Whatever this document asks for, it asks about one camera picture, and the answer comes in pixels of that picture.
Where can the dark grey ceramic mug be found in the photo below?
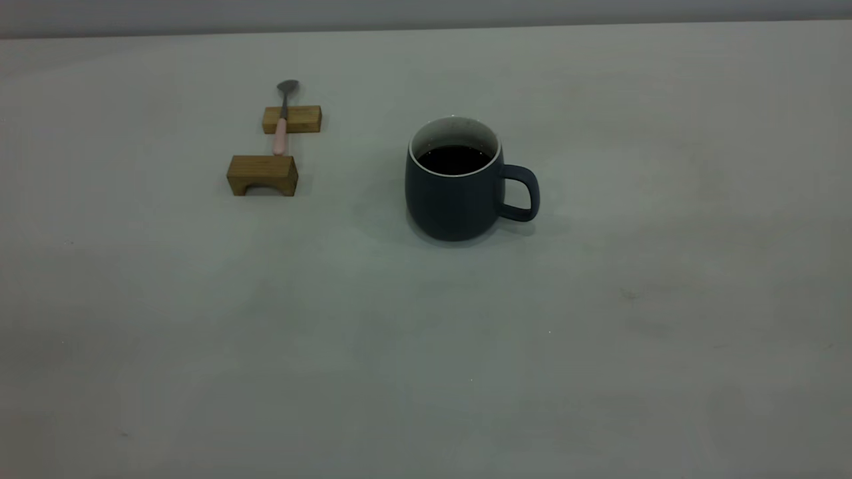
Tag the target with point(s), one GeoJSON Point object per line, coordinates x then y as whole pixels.
{"type": "Point", "coordinates": [452, 206]}

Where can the dark coffee liquid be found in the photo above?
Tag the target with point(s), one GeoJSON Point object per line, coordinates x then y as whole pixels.
{"type": "Point", "coordinates": [454, 159]}

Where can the flat rectangular wooden block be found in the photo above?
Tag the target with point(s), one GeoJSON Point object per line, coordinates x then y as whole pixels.
{"type": "Point", "coordinates": [306, 120]}

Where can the arched wooden block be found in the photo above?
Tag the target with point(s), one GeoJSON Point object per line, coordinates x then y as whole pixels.
{"type": "Point", "coordinates": [263, 169]}

